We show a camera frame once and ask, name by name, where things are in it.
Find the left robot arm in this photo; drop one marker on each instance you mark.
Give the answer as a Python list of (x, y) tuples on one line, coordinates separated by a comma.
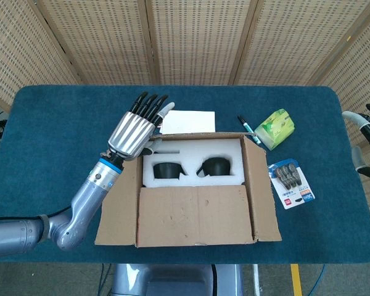
[(80, 203)]

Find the green tissue pack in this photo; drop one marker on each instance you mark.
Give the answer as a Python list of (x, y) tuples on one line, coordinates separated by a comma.
[(274, 129)]

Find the blue table mat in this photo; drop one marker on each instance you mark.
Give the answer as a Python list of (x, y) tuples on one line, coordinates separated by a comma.
[(49, 123)]

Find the metal table leg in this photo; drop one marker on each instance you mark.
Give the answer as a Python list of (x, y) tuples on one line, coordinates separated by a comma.
[(256, 280)]

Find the white foam insert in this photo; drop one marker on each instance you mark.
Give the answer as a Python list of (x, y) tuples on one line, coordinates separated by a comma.
[(191, 148)]

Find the blue blister card with clips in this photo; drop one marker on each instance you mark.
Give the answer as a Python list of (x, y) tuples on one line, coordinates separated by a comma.
[(291, 185)]

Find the red cardboard box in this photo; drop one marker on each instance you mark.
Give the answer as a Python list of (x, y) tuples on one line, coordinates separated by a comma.
[(188, 216)]

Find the white paper sheet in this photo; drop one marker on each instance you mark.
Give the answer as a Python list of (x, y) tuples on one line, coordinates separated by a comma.
[(191, 121)]

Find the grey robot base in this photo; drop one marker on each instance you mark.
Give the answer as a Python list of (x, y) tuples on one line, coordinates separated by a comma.
[(175, 280)]

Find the black green marker pen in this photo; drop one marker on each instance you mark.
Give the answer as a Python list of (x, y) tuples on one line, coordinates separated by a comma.
[(249, 130)]

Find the yellow floor tape strip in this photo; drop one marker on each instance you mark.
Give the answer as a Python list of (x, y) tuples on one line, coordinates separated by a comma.
[(296, 280)]

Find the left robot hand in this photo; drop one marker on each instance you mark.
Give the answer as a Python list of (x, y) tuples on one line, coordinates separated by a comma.
[(131, 132)]

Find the black teapot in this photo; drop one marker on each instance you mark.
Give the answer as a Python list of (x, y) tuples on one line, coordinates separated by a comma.
[(217, 168)]

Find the black pitcher cup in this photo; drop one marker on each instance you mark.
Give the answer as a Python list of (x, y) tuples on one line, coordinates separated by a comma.
[(166, 171)]

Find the woven folding screen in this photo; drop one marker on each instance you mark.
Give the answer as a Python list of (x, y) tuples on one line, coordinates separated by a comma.
[(188, 37)]

